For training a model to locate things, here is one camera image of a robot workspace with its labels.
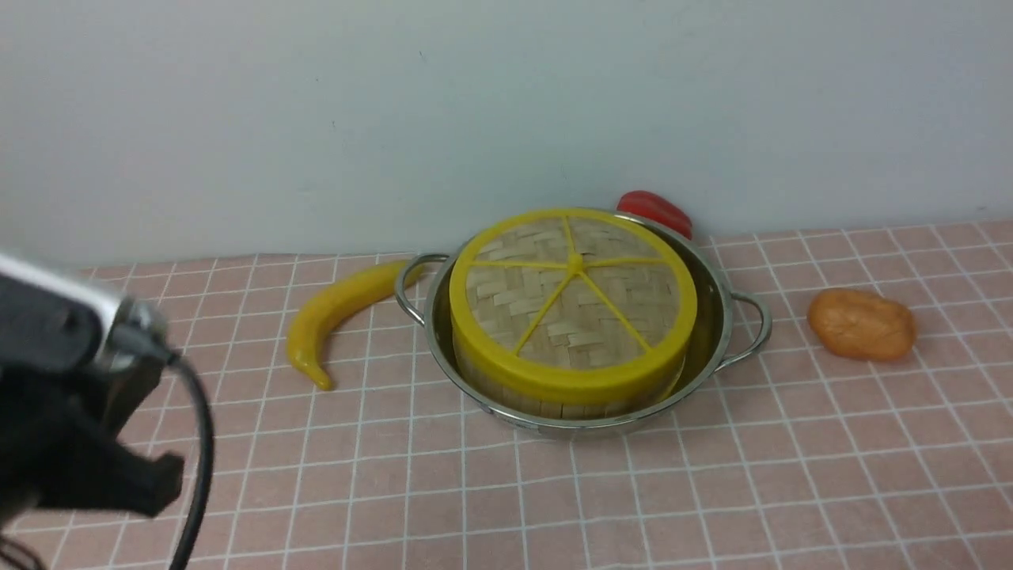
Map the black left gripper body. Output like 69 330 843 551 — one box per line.
1 360 184 524

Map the yellow bamboo steamer basket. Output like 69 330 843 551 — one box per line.
453 333 689 420

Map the yellow bamboo steamer lid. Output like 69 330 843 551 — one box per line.
449 208 699 407

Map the stainless steel pot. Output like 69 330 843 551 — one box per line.
394 209 773 440

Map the yellow plastic banana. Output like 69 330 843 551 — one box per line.
286 260 408 392

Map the red plastic pepper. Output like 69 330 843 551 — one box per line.
616 190 693 241

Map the pink checkered tablecloth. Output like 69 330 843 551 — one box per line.
85 221 1012 569

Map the orange bread roll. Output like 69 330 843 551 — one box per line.
807 287 918 362

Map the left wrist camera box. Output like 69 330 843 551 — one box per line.
1 250 167 374

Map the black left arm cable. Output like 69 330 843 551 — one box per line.
111 325 216 570

